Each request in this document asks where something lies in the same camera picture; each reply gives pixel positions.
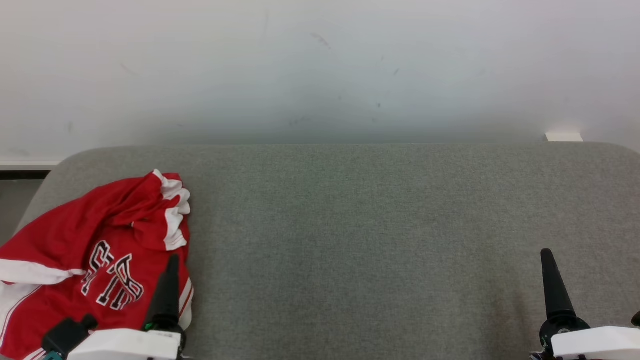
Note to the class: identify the red white jersey shirt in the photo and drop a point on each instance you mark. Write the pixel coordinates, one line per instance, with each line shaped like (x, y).
(75, 225)

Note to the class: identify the white baseboard strip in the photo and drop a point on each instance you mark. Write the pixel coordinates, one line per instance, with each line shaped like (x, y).
(25, 163)
(564, 136)

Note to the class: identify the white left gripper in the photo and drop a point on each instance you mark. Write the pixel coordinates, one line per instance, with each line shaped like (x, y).
(130, 346)

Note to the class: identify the red jersey with black lettering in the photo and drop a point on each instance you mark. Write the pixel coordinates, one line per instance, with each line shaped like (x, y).
(50, 312)

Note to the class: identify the grey fabric sofa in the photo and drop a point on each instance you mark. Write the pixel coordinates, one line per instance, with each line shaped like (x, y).
(360, 235)

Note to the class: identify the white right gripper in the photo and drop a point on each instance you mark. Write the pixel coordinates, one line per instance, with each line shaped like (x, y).
(600, 345)

